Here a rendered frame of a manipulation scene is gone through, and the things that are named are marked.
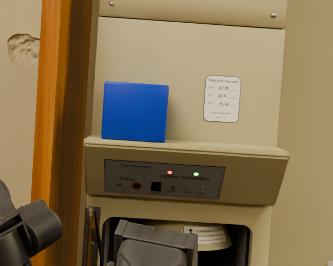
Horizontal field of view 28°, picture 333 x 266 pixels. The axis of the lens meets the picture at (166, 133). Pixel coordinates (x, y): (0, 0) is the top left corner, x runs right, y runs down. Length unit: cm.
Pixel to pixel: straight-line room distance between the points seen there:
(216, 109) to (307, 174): 53
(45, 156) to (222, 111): 31
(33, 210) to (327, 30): 90
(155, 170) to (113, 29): 25
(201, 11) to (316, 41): 53
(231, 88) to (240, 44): 8
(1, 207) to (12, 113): 70
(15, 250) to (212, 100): 43
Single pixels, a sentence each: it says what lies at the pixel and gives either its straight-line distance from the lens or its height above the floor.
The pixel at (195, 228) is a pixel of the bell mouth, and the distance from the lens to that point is 119.
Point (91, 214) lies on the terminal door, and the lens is 105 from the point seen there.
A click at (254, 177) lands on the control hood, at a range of 107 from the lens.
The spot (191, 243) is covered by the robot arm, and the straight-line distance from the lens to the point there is 61.
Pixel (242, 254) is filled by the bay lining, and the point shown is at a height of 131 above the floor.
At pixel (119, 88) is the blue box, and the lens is 103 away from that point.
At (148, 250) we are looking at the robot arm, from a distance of 61.
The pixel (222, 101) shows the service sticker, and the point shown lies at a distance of 114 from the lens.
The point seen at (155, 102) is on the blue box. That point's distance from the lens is 102.
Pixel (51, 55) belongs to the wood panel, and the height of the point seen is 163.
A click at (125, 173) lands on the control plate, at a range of 107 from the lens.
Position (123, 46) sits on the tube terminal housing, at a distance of 114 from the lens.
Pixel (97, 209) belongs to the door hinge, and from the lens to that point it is 115.
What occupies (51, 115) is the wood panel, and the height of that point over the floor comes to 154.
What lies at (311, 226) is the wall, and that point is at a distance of 164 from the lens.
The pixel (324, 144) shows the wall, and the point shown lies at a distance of 162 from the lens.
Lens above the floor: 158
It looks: 3 degrees down
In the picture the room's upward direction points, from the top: 4 degrees clockwise
